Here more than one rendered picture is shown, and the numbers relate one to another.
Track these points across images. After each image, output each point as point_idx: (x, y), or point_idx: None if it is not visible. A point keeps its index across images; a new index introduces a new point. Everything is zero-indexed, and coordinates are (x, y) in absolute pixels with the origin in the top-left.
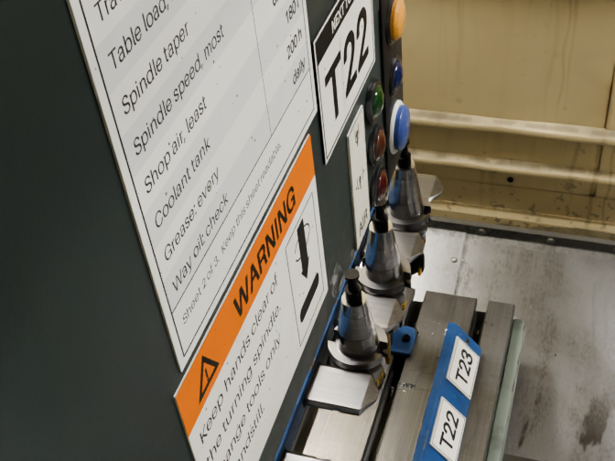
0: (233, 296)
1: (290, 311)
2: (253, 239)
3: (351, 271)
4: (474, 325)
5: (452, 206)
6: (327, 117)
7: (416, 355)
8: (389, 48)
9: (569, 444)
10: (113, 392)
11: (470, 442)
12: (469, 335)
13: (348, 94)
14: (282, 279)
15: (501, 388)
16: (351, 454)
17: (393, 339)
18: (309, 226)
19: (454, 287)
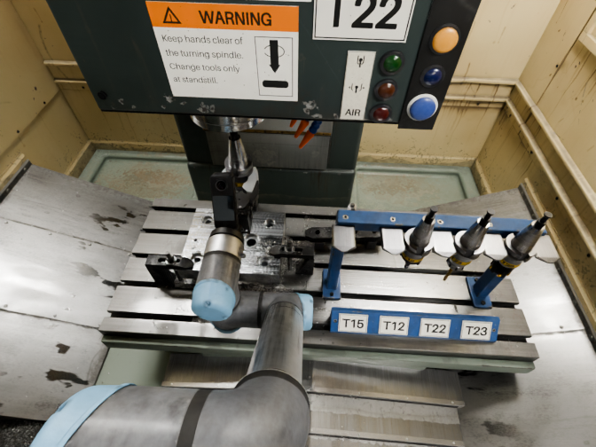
0: (199, 9)
1: (253, 69)
2: (225, 3)
3: (435, 207)
4: (515, 340)
5: (595, 313)
6: (322, 15)
7: (476, 310)
8: (431, 53)
9: (481, 415)
10: None
11: (437, 343)
12: (504, 335)
13: (355, 27)
14: (247, 47)
15: (481, 358)
16: (408, 292)
17: (479, 297)
18: (285, 51)
19: (543, 332)
